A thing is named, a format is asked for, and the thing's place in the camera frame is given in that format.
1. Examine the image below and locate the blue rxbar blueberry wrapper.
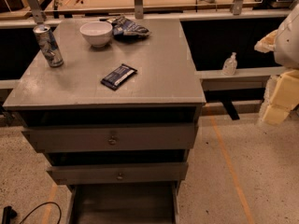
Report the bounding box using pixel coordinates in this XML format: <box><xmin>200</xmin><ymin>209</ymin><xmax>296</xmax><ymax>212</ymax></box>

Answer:
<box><xmin>101</xmin><ymin>63</ymin><xmax>137</xmax><ymax>91</ymax></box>

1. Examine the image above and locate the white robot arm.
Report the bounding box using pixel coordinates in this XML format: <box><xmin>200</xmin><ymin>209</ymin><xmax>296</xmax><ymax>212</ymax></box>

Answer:
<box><xmin>254</xmin><ymin>5</ymin><xmax>299</xmax><ymax>125</ymax></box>

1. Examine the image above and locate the grey drawer cabinet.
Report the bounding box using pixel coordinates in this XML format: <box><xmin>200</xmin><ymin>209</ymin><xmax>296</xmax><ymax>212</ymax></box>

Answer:
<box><xmin>5</xmin><ymin>19</ymin><xmax>205</xmax><ymax>224</ymax></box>

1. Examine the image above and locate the grey top drawer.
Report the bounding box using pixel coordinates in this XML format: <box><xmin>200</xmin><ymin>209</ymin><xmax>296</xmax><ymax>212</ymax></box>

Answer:
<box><xmin>22</xmin><ymin>123</ymin><xmax>197</xmax><ymax>153</ymax></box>

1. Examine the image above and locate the grey drawer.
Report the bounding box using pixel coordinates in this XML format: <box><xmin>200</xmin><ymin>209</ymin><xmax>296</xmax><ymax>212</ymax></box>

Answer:
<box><xmin>22</xmin><ymin>123</ymin><xmax>197</xmax><ymax>153</ymax></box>
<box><xmin>47</xmin><ymin>162</ymin><xmax>188</xmax><ymax>185</ymax></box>
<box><xmin>66</xmin><ymin>182</ymin><xmax>179</xmax><ymax>224</ymax></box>

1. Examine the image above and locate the grey middle drawer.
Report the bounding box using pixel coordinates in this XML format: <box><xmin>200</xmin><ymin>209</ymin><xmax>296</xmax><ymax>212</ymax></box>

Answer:
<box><xmin>47</xmin><ymin>162</ymin><xmax>188</xmax><ymax>185</ymax></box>

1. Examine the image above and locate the grey bottom drawer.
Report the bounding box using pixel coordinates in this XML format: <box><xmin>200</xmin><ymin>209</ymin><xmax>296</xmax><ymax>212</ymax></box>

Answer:
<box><xmin>66</xmin><ymin>182</ymin><xmax>179</xmax><ymax>224</ymax></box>

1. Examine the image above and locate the white ceramic bowl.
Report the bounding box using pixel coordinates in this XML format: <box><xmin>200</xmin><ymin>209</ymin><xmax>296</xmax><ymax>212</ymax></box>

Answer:
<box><xmin>79</xmin><ymin>21</ymin><xmax>112</xmax><ymax>48</ymax></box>

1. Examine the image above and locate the clear sanitizer bottle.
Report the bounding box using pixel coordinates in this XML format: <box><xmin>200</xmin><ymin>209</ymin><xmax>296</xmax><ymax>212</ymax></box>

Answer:
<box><xmin>222</xmin><ymin>52</ymin><xmax>237</xmax><ymax>76</ymax></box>

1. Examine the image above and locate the silver blue drink can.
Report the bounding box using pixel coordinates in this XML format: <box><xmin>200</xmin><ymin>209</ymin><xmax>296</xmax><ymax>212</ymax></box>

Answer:
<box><xmin>33</xmin><ymin>24</ymin><xmax>64</xmax><ymax>67</ymax></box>

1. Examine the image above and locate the black plug block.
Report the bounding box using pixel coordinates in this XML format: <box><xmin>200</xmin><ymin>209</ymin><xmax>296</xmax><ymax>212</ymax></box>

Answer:
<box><xmin>1</xmin><ymin>206</ymin><xmax>17</xmax><ymax>224</ymax></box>

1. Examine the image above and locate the black cable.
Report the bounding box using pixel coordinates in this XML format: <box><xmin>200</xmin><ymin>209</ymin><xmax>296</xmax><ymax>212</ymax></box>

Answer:
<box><xmin>18</xmin><ymin>201</ymin><xmax>63</xmax><ymax>224</ymax></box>

